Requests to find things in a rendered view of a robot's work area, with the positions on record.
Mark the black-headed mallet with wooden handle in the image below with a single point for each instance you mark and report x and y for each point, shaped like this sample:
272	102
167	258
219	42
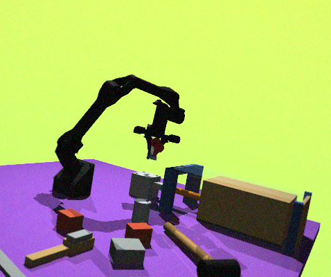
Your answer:
207	266

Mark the grey cylinder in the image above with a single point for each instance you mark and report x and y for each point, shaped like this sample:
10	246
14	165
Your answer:
141	211

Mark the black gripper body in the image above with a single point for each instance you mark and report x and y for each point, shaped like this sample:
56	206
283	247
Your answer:
158	127

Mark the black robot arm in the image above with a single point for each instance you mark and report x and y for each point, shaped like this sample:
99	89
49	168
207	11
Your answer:
111	92

